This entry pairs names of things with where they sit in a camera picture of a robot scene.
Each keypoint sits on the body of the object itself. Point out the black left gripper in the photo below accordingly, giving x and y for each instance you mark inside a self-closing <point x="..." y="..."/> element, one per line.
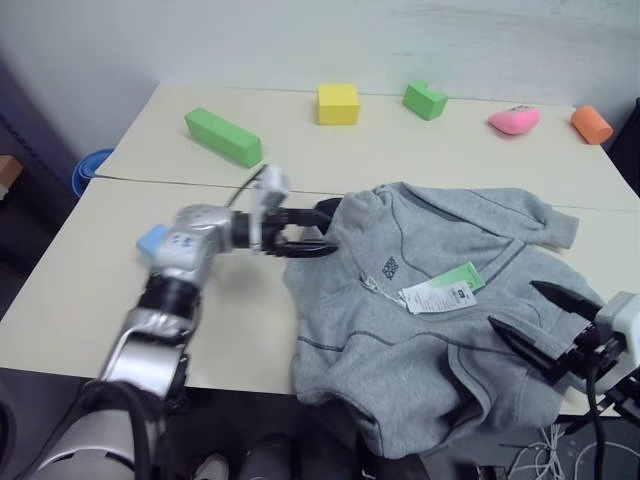
<point x="274" y="235"/>

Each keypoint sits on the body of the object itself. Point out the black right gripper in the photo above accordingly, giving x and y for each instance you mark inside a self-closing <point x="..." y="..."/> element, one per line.
<point x="587" y="360"/>

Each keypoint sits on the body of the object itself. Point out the grey zip hoodie jacket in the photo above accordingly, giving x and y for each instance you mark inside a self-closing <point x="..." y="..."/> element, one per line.
<point x="400" y="350"/>

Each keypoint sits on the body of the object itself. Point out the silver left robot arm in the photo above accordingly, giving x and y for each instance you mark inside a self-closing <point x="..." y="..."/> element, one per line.
<point x="190" y="245"/>

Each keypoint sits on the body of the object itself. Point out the green paper hang tag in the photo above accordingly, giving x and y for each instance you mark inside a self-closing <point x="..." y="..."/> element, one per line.
<point x="462" y="276"/>

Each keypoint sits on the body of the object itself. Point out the white paper hang tag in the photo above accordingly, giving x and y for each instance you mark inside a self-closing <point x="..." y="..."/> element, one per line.
<point x="435" y="297"/>

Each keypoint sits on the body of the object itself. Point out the yellow foam cube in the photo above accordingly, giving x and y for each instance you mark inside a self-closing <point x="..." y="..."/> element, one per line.
<point x="338" y="105"/>

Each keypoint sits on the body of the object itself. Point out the long green foam block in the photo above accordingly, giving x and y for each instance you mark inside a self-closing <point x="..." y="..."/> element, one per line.
<point x="222" y="135"/>

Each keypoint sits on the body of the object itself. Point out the notched green foam block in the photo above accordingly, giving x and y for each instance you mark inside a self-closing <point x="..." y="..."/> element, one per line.
<point x="424" y="101"/>

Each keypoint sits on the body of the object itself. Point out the orange foam cylinder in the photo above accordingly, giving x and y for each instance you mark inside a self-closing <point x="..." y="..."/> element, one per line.
<point x="591" y="125"/>

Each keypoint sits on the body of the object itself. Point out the pink plush toy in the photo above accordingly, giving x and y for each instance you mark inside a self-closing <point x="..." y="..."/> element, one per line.
<point x="515" y="121"/>

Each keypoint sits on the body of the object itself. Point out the dark rounded shape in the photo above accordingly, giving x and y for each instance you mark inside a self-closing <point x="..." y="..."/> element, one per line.
<point x="267" y="457"/>

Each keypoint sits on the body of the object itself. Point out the blue round bucket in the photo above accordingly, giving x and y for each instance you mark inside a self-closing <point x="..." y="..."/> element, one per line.
<point x="86" y="170"/>

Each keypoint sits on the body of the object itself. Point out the brown cardboard box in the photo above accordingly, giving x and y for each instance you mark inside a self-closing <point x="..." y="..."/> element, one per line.
<point x="9" y="172"/>

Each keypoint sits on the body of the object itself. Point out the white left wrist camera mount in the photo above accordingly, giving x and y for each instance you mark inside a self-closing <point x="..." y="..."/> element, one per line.
<point x="272" y="187"/>

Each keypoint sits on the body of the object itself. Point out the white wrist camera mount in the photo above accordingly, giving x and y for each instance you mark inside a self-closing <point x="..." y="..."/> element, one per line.
<point x="272" y="187"/>
<point x="622" y="317"/>

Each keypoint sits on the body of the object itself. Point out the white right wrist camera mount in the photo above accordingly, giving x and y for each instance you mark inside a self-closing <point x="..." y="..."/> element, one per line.
<point x="622" y="317"/>

